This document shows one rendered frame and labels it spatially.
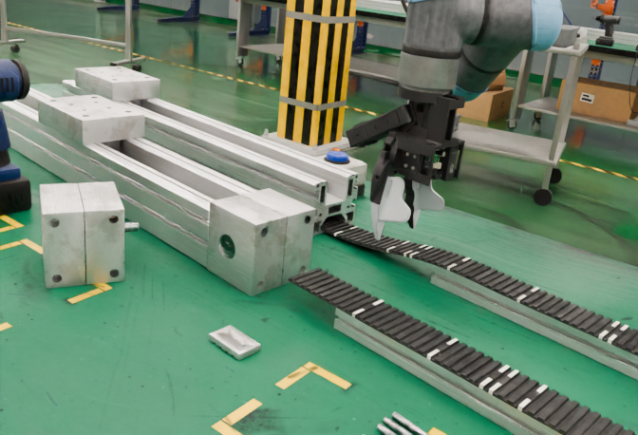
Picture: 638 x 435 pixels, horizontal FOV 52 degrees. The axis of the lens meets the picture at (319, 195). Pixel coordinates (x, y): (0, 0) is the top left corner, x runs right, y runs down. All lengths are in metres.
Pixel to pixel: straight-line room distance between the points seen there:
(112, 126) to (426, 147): 0.52
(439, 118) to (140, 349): 0.45
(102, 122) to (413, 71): 0.51
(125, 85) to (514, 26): 0.82
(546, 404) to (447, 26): 0.44
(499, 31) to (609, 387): 0.43
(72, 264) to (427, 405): 0.43
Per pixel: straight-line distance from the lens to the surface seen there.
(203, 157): 1.16
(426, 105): 0.86
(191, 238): 0.88
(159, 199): 0.93
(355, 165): 1.15
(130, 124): 1.12
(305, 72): 4.20
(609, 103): 5.65
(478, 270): 0.88
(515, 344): 0.80
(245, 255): 0.80
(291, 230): 0.81
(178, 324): 0.75
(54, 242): 0.81
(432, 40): 0.83
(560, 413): 0.65
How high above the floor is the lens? 1.17
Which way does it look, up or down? 20 degrees down
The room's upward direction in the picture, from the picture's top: 6 degrees clockwise
